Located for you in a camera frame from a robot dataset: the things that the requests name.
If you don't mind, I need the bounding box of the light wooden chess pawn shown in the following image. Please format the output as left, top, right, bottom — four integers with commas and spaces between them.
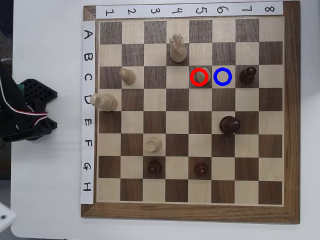
194, 67, 210, 85

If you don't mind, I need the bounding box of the large dark brown chess piece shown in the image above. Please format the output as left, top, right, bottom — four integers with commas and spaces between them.
219, 115, 242, 137

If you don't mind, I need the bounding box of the light wooden chess rook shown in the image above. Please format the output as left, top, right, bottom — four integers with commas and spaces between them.
145, 138, 163, 153

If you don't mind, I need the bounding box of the dark brown chess pawn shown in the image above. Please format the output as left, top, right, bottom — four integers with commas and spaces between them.
194, 162, 209, 179
146, 159, 162, 176
239, 66, 257, 85

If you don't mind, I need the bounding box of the white pawn row C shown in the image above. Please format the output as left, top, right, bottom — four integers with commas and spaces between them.
118, 67, 137, 86

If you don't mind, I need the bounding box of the light wooden chess king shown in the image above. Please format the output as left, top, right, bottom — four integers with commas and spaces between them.
90, 92, 118, 113

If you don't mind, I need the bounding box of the light wooden chess queen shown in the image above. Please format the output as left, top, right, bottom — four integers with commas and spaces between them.
169, 33, 188, 63

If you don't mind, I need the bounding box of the white letter label strip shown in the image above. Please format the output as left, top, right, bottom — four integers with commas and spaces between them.
79, 20, 97, 205

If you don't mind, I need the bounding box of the white number label strip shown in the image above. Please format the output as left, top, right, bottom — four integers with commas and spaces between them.
95, 1, 284, 20

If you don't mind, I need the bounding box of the wooden chessboard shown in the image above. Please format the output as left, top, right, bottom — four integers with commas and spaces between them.
80, 1, 301, 225

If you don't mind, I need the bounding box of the white red black servo cable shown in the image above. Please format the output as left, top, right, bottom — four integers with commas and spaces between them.
0, 74, 49, 128

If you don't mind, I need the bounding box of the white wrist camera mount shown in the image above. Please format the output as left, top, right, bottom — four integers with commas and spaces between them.
0, 202, 17, 232

